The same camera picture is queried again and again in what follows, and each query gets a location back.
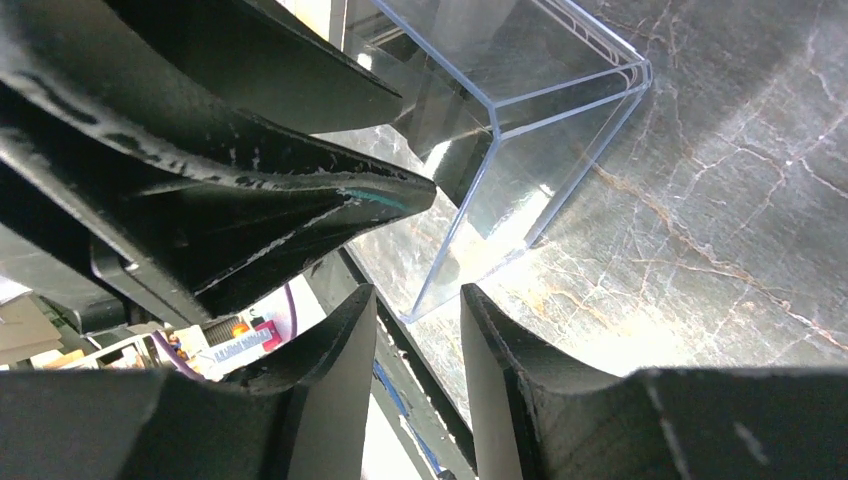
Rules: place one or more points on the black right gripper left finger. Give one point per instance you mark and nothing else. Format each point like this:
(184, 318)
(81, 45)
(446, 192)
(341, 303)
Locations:
(298, 413)

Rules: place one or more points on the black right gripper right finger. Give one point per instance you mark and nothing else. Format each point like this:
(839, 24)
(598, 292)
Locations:
(538, 413)

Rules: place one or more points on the clear tray with cards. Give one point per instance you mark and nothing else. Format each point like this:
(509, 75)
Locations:
(506, 106)

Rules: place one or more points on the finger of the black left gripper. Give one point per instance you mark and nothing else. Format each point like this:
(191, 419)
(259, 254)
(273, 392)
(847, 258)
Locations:
(129, 191)
(260, 57)

